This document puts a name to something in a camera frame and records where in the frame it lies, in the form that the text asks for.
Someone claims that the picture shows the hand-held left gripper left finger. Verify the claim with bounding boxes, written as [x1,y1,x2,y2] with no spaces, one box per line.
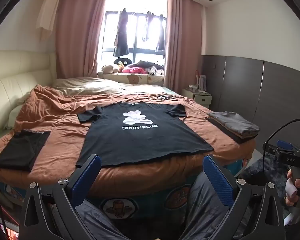
[19,154,102,240]

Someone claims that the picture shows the black cables on bed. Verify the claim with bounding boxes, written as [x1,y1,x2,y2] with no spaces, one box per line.
[150,94,182,101]

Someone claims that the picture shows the pink curtain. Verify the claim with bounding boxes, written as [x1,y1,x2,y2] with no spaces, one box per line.
[162,0,203,88]
[55,0,110,80]

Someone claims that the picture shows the window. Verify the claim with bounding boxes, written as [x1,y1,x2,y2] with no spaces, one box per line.
[101,10,168,68]

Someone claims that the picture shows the person's right leg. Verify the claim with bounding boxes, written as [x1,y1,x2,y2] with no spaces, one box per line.
[182,170,243,240]

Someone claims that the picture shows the white rack on nightstand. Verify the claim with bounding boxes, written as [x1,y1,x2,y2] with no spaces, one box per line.
[195,71,207,93]

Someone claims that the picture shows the black penguin plush toy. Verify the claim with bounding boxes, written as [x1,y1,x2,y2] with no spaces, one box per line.
[112,57,133,68]

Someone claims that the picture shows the pink cloth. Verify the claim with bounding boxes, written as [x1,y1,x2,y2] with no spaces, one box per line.
[122,66,145,74]

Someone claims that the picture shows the person's leg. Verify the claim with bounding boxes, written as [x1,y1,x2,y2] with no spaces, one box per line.
[75,197,122,240]
[182,170,243,240]

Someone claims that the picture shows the blue cartoon bed sheet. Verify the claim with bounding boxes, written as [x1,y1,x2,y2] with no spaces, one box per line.
[0,152,253,230]

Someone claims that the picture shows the person's left leg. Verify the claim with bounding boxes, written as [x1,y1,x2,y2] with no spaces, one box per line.
[75,197,122,240]

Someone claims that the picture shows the brown blanket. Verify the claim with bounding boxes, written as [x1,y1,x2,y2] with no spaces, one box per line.
[0,84,257,198]

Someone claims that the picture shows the folded grey shirt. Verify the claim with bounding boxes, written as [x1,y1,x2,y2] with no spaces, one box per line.
[207,111,260,139]

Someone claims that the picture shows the folded black garment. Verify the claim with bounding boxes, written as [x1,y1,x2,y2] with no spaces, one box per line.
[205,116,257,145]
[0,129,51,172]

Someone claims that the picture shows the white pillow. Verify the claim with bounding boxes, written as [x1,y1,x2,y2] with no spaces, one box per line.
[6,102,25,129]

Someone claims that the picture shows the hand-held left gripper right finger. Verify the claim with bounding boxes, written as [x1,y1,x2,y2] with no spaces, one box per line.
[202,154,285,240]

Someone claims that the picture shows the cream padded headboard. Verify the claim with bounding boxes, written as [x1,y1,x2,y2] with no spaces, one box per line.
[0,51,57,130]

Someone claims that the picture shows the black printed t-shirt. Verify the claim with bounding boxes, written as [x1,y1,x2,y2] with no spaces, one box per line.
[76,101,214,168]

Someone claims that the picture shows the white nightstand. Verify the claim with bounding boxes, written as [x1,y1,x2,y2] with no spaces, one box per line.
[181,87,212,109]

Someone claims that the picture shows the beige hanging cloth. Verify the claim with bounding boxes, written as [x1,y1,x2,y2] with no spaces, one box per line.
[37,0,63,40]

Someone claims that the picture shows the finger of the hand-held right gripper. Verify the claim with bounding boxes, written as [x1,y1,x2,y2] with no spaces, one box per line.
[276,140,299,153]

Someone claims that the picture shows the beige duvet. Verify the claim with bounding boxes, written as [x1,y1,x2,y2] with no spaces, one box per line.
[51,76,165,97]

